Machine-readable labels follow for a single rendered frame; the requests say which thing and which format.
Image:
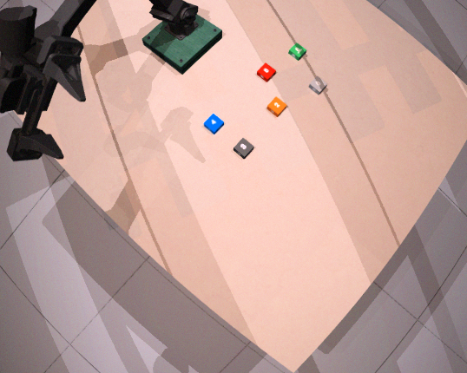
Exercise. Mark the orange block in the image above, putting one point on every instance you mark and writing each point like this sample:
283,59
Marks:
276,106

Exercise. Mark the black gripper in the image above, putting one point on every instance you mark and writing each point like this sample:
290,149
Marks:
61,56

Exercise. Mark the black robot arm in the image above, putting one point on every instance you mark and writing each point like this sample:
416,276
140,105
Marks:
21,42

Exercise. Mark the red block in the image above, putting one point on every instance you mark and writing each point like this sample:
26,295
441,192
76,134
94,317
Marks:
266,72

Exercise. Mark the blue block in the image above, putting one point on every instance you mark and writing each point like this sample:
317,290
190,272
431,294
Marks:
213,124

